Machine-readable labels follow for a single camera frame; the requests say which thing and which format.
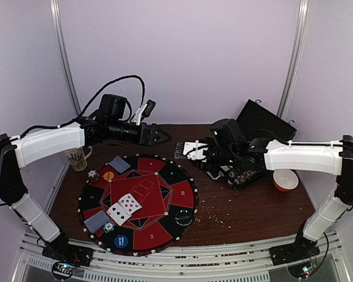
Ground front right chip row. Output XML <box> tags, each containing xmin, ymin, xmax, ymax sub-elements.
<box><xmin>233</xmin><ymin>174</ymin><xmax>257</xmax><ymax>191</ymax></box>

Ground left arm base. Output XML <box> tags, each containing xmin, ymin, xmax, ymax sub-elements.
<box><xmin>42</xmin><ymin>241</ymin><xmax>94</xmax><ymax>267</ymax></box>

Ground round red black poker mat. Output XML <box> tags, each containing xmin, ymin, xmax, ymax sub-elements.
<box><xmin>77</xmin><ymin>154</ymin><xmax>198</xmax><ymax>256</ymax></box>

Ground dealt playing card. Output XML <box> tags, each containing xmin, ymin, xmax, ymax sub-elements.
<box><xmin>84</xmin><ymin>211</ymin><xmax>110</xmax><ymax>229</ymax></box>
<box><xmin>84</xmin><ymin>214</ymin><xmax>109</xmax><ymax>233</ymax></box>
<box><xmin>113</xmin><ymin>159</ymin><xmax>131</xmax><ymax>173</ymax></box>
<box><xmin>109</xmin><ymin>156</ymin><xmax>131</xmax><ymax>173</ymax></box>

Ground poker chip stack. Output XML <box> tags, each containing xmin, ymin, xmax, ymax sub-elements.
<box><xmin>87</xmin><ymin>170</ymin><xmax>99</xmax><ymax>182</ymax></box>
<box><xmin>103</xmin><ymin>221</ymin><xmax>115</xmax><ymax>233</ymax></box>

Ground aluminium frame post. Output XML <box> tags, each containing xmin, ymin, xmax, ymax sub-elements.
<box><xmin>49</xmin><ymin>0</ymin><xmax>82</xmax><ymax>116</ymax></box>
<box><xmin>277</xmin><ymin>0</ymin><xmax>310</xmax><ymax>120</ymax></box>

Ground face-up spades card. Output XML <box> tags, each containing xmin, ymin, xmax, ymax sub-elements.
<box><xmin>106</xmin><ymin>203</ymin><xmax>132</xmax><ymax>226</ymax></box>

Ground left aluminium frame post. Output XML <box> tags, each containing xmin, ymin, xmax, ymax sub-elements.
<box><xmin>49</xmin><ymin>0</ymin><xmax>82</xmax><ymax>116</ymax></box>

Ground black poker chip case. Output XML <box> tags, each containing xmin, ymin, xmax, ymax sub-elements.
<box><xmin>197</xmin><ymin>100</ymin><xmax>297</xmax><ymax>192</ymax></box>

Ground white floral mug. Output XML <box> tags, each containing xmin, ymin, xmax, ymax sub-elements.
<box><xmin>64</xmin><ymin>146</ymin><xmax>93</xmax><ymax>172</ymax></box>

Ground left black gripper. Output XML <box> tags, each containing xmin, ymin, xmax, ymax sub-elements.
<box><xmin>108</xmin><ymin>119</ymin><xmax>172</xmax><ymax>147</ymax></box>

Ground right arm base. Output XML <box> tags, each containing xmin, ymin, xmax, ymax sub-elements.
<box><xmin>269</xmin><ymin>242</ymin><xmax>321</xmax><ymax>266</ymax></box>

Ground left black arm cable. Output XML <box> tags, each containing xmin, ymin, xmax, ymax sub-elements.
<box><xmin>0</xmin><ymin>75</ymin><xmax>146</xmax><ymax>206</ymax></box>

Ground face-up diamonds card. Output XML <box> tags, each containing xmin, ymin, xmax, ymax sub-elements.
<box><xmin>118</xmin><ymin>193</ymin><xmax>142</xmax><ymax>215</ymax></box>

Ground back right chip row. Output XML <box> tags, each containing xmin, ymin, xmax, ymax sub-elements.
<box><xmin>228</xmin><ymin>170</ymin><xmax>251</xmax><ymax>185</ymax></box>

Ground front aluminium rail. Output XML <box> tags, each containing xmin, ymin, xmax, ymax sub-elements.
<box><xmin>17</xmin><ymin>230</ymin><xmax>344</xmax><ymax>282</ymax></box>

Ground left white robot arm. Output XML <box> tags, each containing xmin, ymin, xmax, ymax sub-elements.
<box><xmin>0</xmin><ymin>94</ymin><xmax>171</xmax><ymax>261</ymax></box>

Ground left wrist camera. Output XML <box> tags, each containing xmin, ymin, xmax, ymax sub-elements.
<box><xmin>130</xmin><ymin>100</ymin><xmax>156</xmax><ymax>125</ymax></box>

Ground right aluminium frame post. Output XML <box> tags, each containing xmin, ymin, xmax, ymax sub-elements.
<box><xmin>277</xmin><ymin>0</ymin><xmax>310</xmax><ymax>120</ymax></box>

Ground orange big blind button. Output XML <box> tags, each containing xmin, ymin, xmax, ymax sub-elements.
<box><xmin>103</xmin><ymin>172</ymin><xmax>115</xmax><ymax>181</ymax></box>

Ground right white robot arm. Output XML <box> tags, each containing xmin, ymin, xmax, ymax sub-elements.
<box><xmin>204</xmin><ymin>119</ymin><xmax>353</xmax><ymax>260</ymax></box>

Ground boxed card decks in case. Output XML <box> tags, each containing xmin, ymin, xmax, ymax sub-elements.
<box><xmin>220</xmin><ymin>165</ymin><xmax>233</xmax><ymax>172</ymax></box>

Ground chip row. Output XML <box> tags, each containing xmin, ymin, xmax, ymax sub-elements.
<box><xmin>228</xmin><ymin>170</ymin><xmax>251</xmax><ymax>185</ymax></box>
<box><xmin>233</xmin><ymin>174</ymin><xmax>257</xmax><ymax>191</ymax></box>

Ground orange white bowl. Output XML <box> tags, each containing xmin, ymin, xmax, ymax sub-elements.
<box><xmin>272</xmin><ymin>170</ymin><xmax>299</xmax><ymax>192</ymax></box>

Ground clear dealer button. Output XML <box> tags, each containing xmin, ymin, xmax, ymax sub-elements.
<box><xmin>175</xmin><ymin>210</ymin><xmax>194</xmax><ymax>226</ymax></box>

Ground blue small blind button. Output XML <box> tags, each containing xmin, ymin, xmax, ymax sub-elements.
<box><xmin>114</xmin><ymin>235</ymin><xmax>129</xmax><ymax>249</ymax></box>

